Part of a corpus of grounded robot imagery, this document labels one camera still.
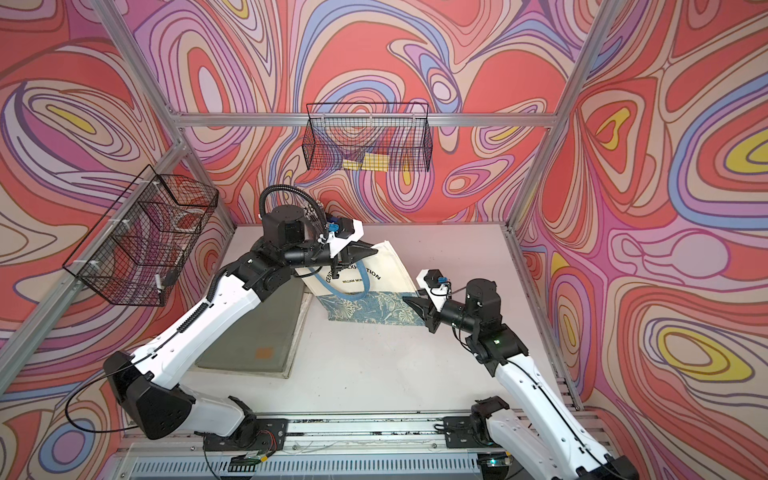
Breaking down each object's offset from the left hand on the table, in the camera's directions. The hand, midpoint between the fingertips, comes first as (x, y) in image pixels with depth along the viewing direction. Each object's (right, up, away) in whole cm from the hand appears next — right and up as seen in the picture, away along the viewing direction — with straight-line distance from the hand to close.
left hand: (375, 247), depth 64 cm
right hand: (+8, -14, +8) cm, 18 cm away
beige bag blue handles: (-2, -10, +8) cm, 13 cm away
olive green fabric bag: (-34, -26, +21) cm, 48 cm away
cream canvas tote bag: (-26, -35, +19) cm, 47 cm away
